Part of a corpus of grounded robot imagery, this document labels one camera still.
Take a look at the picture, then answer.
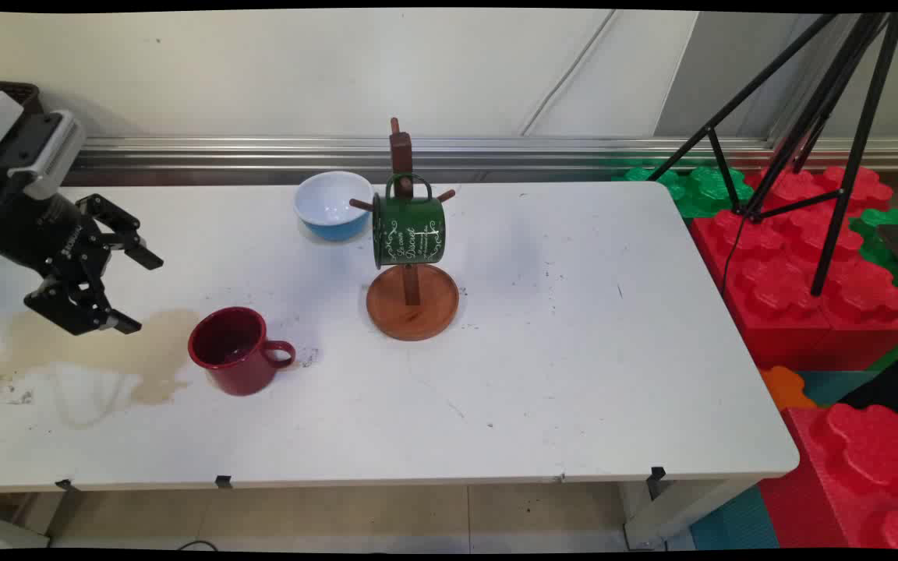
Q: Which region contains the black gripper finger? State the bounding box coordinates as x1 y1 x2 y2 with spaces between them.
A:
24 269 143 337
75 193 164 271

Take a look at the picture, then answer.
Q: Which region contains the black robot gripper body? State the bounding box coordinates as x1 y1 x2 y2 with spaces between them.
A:
0 168 107 272

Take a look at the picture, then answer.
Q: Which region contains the green enamel mug white lettering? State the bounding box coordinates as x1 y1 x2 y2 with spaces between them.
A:
372 173 447 270

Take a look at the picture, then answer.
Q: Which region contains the dark red mug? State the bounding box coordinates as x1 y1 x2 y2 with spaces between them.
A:
187 306 296 397

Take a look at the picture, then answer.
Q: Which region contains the blue bowl white inside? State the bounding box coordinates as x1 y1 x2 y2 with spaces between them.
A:
293 171 376 242

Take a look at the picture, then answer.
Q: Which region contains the wooden mug tree stand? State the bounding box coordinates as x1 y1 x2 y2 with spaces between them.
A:
349 117 460 342

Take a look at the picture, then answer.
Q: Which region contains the green foam block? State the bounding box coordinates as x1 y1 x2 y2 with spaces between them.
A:
613 164 755 220
849 206 898 330

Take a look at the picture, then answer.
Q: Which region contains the white table leg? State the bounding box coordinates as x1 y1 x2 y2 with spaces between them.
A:
619 478 755 551

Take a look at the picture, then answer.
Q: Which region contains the teal foam mat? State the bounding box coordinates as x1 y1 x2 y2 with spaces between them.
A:
688 485 782 551

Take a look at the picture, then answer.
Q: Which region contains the orange foam piece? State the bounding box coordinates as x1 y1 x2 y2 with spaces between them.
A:
758 365 818 412

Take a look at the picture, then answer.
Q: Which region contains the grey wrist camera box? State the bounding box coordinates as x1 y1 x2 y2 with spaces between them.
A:
6 110 86 201

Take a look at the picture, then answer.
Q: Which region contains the silver metal wall rail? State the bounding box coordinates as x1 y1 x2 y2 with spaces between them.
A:
67 136 898 175

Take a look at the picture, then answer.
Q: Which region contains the white wall cable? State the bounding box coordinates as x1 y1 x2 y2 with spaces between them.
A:
521 11 620 136

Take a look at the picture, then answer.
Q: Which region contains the black camera tripod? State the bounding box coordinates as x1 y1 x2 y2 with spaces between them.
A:
648 12 898 298

